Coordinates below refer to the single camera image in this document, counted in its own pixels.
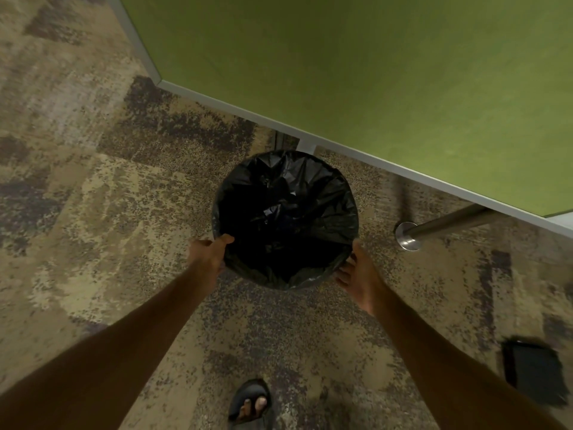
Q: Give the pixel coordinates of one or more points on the person's left forearm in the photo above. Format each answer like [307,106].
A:
[112,353]

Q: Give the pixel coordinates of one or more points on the person's right hand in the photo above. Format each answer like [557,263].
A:
[362,282]

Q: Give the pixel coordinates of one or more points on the white partition panel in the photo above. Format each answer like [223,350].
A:
[563,220]

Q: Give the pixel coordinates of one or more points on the green partition panel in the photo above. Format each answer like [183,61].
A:
[358,85]

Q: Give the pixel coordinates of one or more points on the person's right forearm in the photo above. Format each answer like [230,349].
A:
[447,367]

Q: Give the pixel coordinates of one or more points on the grey metal partition foot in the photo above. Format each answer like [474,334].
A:
[307,147]

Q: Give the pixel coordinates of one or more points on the person's left hand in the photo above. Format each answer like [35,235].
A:
[208,257]

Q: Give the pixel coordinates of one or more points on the black left sandal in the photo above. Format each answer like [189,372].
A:
[250,391]

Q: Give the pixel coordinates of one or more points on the person's left foot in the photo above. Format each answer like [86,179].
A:
[253,407]

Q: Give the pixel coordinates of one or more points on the chrome support pole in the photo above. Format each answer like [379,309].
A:
[447,223]

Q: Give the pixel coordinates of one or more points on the grey partition base rail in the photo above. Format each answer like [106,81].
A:
[313,139]

